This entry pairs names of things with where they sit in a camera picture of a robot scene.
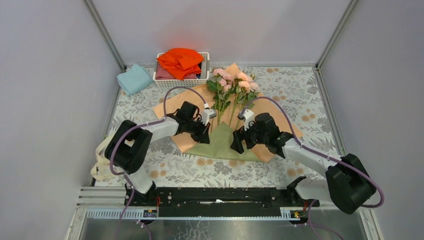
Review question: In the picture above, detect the green and orange wrapping paper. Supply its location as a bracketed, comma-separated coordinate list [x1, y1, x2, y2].
[171, 83, 303, 162]

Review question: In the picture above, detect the pink fake flower stem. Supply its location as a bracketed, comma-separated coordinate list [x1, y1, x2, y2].
[206, 68, 228, 126]
[215, 78, 233, 125]
[229, 71, 256, 126]
[229, 78, 260, 126]

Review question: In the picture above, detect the cream ribbon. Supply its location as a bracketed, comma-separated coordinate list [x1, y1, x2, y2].
[90, 132, 123, 181]

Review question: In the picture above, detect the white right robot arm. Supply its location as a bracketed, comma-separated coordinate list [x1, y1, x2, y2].
[230, 110, 378, 214]

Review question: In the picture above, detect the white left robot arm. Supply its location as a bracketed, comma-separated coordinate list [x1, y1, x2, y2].
[104, 101, 217, 194]

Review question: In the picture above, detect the white plastic basket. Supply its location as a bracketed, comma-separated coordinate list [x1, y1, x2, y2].
[152, 51, 211, 90]

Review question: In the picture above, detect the floral patterned table mat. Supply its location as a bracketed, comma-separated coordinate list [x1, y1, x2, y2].
[110, 66, 338, 187]

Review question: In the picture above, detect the pink cloth in basket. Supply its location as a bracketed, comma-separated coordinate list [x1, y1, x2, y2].
[155, 65, 198, 80]

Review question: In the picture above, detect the orange cloth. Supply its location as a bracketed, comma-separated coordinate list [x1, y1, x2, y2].
[156, 48, 204, 81]

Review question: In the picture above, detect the light blue folded towel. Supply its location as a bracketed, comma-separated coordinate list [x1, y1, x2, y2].
[117, 64, 154, 96]

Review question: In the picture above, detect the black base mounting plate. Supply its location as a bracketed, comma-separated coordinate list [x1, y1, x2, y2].
[124, 187, 320, 218]

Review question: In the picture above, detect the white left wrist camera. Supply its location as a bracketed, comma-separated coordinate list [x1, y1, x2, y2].
[200, 108, 217, 126]

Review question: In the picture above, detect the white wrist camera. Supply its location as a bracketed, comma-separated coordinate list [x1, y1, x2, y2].
[200, 108, 217, 126]
[242, 109, 255, 131]

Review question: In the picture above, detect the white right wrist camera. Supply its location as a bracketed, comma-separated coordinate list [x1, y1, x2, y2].
[242, 109, 255, 131]

